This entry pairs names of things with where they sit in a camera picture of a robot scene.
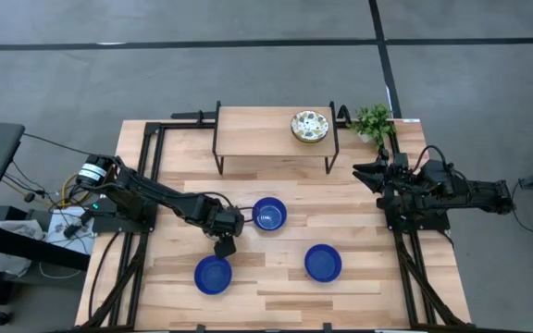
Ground white power strip box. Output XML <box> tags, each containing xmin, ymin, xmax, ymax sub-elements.
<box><xmin>43</xmin><ymin>205</ymin><xmax>96</xmax><ymax>257</ymax></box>

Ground thin black cable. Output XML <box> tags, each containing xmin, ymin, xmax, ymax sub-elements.
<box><xmin>22</xmin><ymin>132</ymin><xmax>99</xmax><ymax>158</ymax></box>

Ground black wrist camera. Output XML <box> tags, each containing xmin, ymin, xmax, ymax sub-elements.
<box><xmin>390</xmin><ymin>151</ymin><xmax>412</xmax><ymax>173</ymax></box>
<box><xmin>213</xmin><ymin>235</ymin><xmax>239</xmax><ymax>260</ymax></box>

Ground thick black power cable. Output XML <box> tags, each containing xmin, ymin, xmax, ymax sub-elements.
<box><xmin>87</xmin><ymin>230</ymin><xmax>122</xmax><ymax>323</ymax></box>

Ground green potted plant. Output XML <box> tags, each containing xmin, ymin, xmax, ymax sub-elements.
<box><xmin>346</xmin><ymin>103</ymin><xmax>398</xmax><ymax>153</ymax></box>

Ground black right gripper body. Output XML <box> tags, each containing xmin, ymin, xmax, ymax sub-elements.
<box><xmin>376</xmin><ymin>153</ymin><xmax>412</xmax><ymax>211</ymax></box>

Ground bin with plastic liner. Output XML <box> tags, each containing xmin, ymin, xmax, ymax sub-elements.
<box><xmin>0</xmin><ymin>218</ymin><xmax>48</xmax><ymax>279</ymax></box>

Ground black aluminium rig frame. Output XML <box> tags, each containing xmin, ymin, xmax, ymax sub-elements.
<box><xmin>77</xmin><ymin>99</ymin><xmax>474</xmax><ymax>333</ymax></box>

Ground yellow speckled-inside mini bowl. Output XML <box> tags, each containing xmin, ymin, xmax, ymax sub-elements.
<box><xmin>290</xmin><ymin>109</ymin><xmax>331</xmax><ymax>144</ymax></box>

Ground blue mini bowl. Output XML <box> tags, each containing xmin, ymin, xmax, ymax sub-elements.
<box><xmin>193</xmin><ymin>254</ymin><xmax>233</xmax><ymax>296</ymax></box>
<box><xmin>304</xmin><ymin>243</ymin><xmax>343</xmax><ymax>284</ymax></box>
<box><xmin>251</xmin><ymin>196</ymin><xmax>289</xmax><ymax>232</ymax></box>

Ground yellow cable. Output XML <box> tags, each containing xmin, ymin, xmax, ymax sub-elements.
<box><xmin>57</xmin><ymin>171</ymin><xmax>91</xmax><ymax>210</ymax></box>

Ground wooden riser shelf black legs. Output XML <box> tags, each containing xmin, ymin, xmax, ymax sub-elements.
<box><xmin>211</xmin><ymin>100</ymin><xmax>341</xmax><ymax>177</ymax></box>

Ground black metal beam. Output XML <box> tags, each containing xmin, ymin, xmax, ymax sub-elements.
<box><xmin>0</xmin><ymin>220</ymin><xmax>93</xmax><ymax>273</ymax></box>

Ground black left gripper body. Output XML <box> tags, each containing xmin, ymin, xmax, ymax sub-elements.
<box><xmin>214</xmin><ymin>205</ymin><xmax>246</xmax><ymax>240</ymax></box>

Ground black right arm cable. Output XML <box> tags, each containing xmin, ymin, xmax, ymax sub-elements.
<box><xmin>411</xmin><ymin>144</ymin><xmax>456</xmax><ymax>181</ymax></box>

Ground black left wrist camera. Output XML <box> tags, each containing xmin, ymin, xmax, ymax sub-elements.
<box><xmin>213</xmin><ymin>235</ymin><xmax>239</xmax><ymax>260</ymax></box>

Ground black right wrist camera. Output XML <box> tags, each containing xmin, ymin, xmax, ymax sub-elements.
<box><xmin>390</xmin><ymin>151</ymin><xmax>412</xmax><ymax>173</ymax></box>

